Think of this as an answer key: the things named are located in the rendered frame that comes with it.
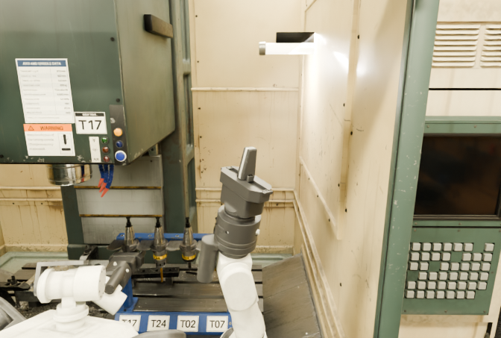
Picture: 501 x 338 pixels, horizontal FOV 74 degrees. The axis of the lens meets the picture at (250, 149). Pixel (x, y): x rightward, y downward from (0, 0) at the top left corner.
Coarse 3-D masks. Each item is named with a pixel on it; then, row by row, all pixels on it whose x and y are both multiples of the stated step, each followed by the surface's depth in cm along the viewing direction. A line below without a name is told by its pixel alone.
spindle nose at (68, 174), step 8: (48, 168) 126; (56, 168) 125; (64, 168) 126; (72, 168) 127; (80, 168) 129; (88, 168) 133; (48, 176) 128; (56, 176) 126; (64, 176) 126; (72, 176) 127; (80, 176) 129; (88, 176) 133; (56, 184) 127; (64, 184) 127; (72, 184) 129
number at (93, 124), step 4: (88, 120) 108; (92, 120) 108; (96, 120) 108; (100, 120) 108; (88, 124) 108; (92, 124) 108; (96, 124) 108; (100, 124) 108; (88, 128) 109; (92, 128) 109; (96, 128) 109; (100, 128) 109
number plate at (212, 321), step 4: (208, 316) 126; (212, 316) 126; (216, 316) 126; (220, 316) 126; (224, 316) 126; (208, 320) 126; (212, 320) 126; (216, 320) 126; (220, 320) 126; (224, 320) 126; (208, 324) 125; (212, 324) 125; (216, 324) 125; (220, 324) 125; (224, 324) 125; (208, 328) 124; (212, 328) 124; (216, 328) 124; (220, 328) 124; (224, 328) 124
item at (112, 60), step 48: (0, 0) 100; (48, 0) 100; (96, 0) 100; (144, 0) 125; (0, 48) 103; (48, 48) 103; (96, 48) 103; (144, 48) 125; (0, 96) 107; (96, 96) 106; (144, 96) 125; (0, 144) 110; (144, 144) 125
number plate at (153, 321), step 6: (150, 318) 126; (156, 318) 126; (162, 318) 126; (168, 318) 126; (150, 324) 125; (156, 324) 125; (162, 324) 125; (168, 324) 125; (150, 330) 124; (156, 330) 124
